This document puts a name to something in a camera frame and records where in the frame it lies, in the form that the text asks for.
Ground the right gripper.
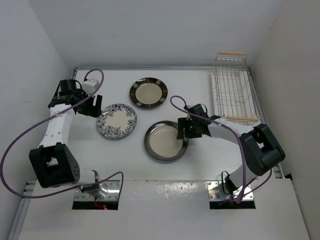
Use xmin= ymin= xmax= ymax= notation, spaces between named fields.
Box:
xmin=177 ymin=117 xmax=202 ymax=140

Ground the blue floral plate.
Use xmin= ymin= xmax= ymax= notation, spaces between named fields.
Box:
xmin=96 ymin=103 xmax=138 ymax=140

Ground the grey rimmed cream plate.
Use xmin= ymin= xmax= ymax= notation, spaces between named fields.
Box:
xmin=143 ymin=120 xmax=189 ymax=163

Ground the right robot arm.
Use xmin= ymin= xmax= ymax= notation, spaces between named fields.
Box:
xmin=177 ymin=103 xmax=286 ymax=202

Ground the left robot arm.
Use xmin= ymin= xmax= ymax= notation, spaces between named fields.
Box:
xmin=29 ymin=79 xmax=102 ymax=188

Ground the black rimmed patterned plate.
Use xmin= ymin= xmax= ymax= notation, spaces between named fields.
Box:
xmin=129 ymin=77 xmax=169 ymax=110

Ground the white drip tray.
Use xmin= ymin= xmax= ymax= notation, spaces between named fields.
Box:
xmin=211 ymin=71 xmax=242 ymax=124

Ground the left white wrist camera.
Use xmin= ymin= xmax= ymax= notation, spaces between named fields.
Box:
xmin=81 ymin=79 xmax=100 ymax=95

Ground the white wire dish rack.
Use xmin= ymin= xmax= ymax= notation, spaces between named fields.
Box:
xmin=211 ymin=51 xmax=261 ymax=126

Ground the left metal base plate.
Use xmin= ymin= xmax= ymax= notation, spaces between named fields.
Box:
xmin=74 ymin=180 xmax=121 ymax=202

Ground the metal base plate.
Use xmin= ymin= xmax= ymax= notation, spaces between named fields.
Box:
xmin=74 ymin=180 xmax=121 ymax=202
xmin=206 ymin=180 xmax=254 ymax=202

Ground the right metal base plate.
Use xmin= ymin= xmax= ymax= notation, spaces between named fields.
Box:
xmin=206 ymin=180 xmax=254 ymax=202

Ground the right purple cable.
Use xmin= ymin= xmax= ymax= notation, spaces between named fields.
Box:
xmin=169 ymin=95 xmax=273 ymax=204

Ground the purple cable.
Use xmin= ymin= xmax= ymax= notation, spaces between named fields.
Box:
xmin=0 ymin=69 xmax=124 ymax=200
xmin=169 ymin=95 xmax=273 ymax=204

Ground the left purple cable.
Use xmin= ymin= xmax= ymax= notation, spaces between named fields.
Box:
xmin=0 ymin=69 xmax=124 ymax=200

